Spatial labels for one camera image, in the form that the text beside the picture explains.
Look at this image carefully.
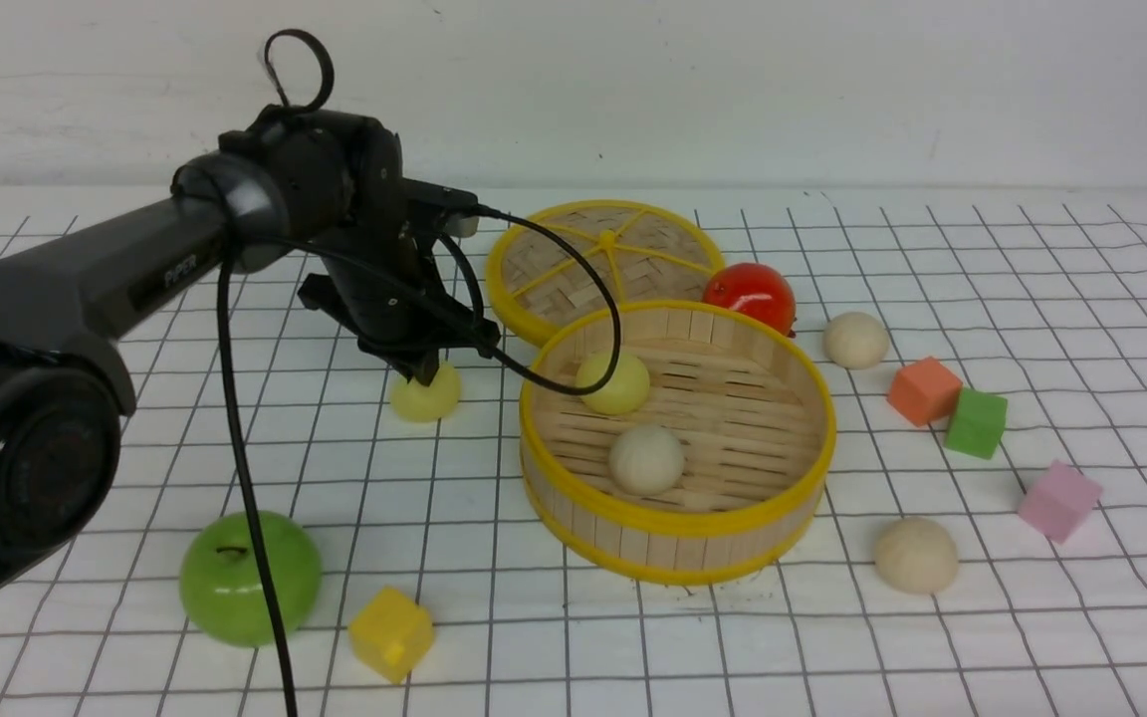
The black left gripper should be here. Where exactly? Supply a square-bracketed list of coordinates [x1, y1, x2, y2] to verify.
[297, 224, 501, 385]

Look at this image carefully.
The yellow bun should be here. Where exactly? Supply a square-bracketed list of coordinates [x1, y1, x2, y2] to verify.
[388, 363, 463, 423]
[574, 349, 651, 414]

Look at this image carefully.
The cream bun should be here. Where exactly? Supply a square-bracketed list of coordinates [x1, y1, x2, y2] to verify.
[608, 423, 686, 496]
[872, 516, 960, 595]
[822, 312, 891, 371]

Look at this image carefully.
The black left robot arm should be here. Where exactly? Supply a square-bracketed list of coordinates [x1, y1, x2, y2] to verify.
[0, 106, 500, 587]

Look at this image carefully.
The woven bamboo steamer lid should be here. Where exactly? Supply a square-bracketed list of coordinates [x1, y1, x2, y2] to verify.
[484, 200, 725, 346]

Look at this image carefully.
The bamboo steamer tray yellow rim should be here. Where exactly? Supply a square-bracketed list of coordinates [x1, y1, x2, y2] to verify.
[518, 301, 837, 586]

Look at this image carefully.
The yellow cube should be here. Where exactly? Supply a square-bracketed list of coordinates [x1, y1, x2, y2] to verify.
[346, 586, 434, 684]

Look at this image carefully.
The green apple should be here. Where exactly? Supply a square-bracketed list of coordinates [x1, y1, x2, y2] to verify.
[178, 511, 323, 648]

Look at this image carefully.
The red tomato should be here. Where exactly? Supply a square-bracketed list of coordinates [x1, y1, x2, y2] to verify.
[702, 262, 797, 340]

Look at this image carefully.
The orange cube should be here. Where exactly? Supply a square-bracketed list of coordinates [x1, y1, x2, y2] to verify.
[887, 356, 963, 427]

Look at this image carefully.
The green cube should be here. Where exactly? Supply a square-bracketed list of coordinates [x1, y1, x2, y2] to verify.
[944, 385, 1008, 460]

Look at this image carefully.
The pink cube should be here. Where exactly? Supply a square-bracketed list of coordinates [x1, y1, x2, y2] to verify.
[1017, 460, 1103, 544]

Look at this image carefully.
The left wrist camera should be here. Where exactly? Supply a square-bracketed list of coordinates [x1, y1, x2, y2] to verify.
[401, 177, 479, 239]

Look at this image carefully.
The black cable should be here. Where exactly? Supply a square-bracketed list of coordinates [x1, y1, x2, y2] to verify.
[217, 28, 623, 717]

